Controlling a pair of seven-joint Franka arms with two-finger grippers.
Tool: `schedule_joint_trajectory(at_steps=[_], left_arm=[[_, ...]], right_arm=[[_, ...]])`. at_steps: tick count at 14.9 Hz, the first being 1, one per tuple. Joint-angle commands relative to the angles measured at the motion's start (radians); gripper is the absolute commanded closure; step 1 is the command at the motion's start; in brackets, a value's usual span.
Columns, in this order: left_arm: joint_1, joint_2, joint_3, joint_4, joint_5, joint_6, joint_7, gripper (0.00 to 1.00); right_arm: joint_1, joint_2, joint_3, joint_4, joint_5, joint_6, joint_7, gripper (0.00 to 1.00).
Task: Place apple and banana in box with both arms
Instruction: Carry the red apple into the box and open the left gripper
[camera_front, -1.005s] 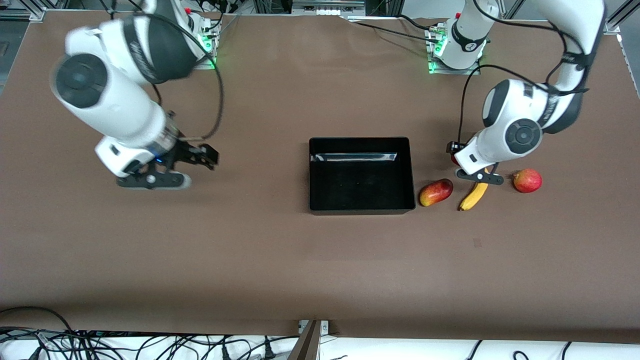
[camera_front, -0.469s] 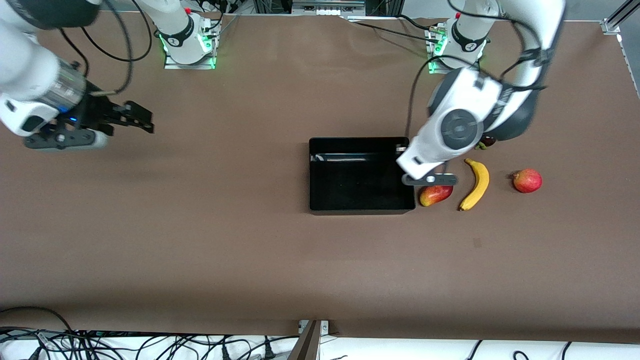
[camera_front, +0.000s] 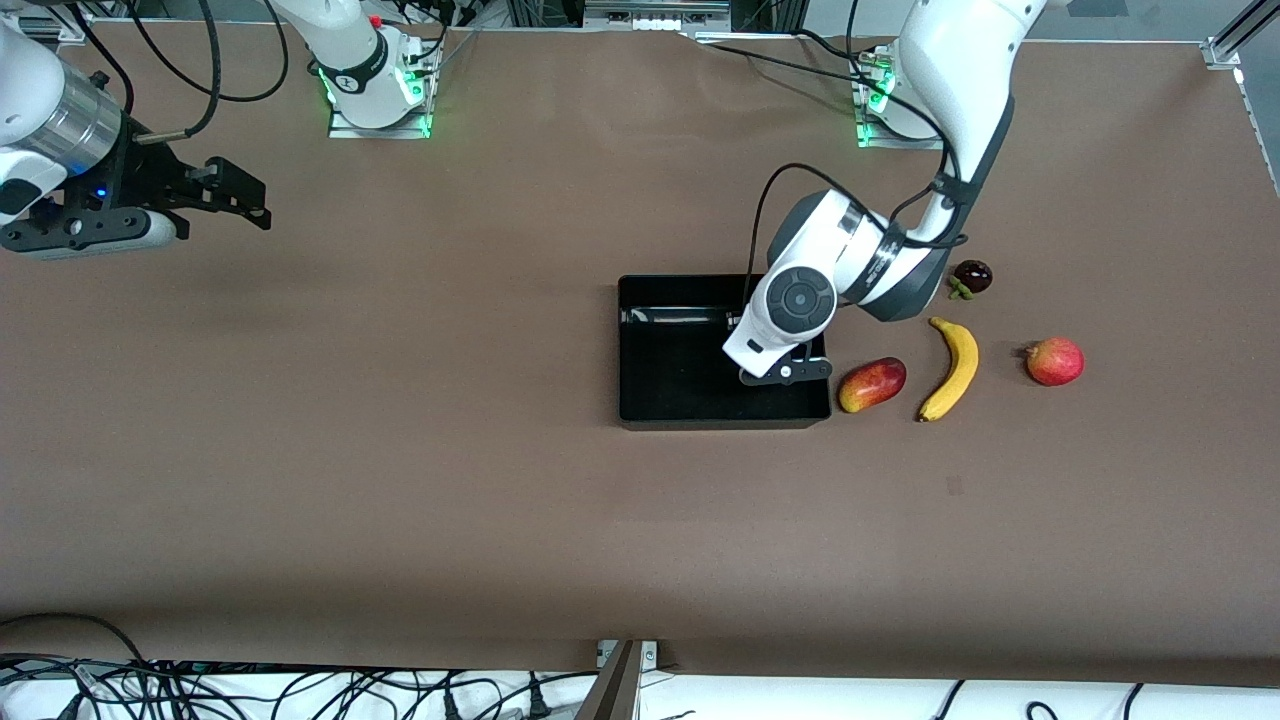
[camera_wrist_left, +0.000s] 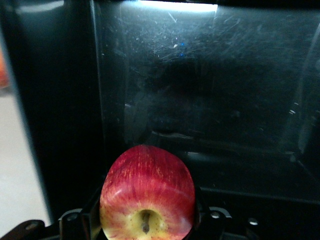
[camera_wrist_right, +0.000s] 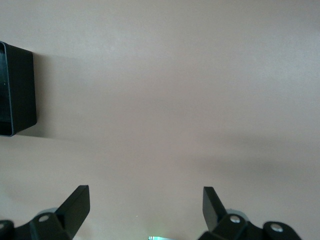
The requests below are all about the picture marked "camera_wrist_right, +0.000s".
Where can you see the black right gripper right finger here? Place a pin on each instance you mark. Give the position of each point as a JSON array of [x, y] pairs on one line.
[[215, 215]]

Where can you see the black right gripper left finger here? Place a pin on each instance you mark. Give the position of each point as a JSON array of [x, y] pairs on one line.
[[70, 217]]

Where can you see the black rectangular plastic box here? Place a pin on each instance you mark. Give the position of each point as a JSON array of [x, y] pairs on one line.
[[22, 95]]

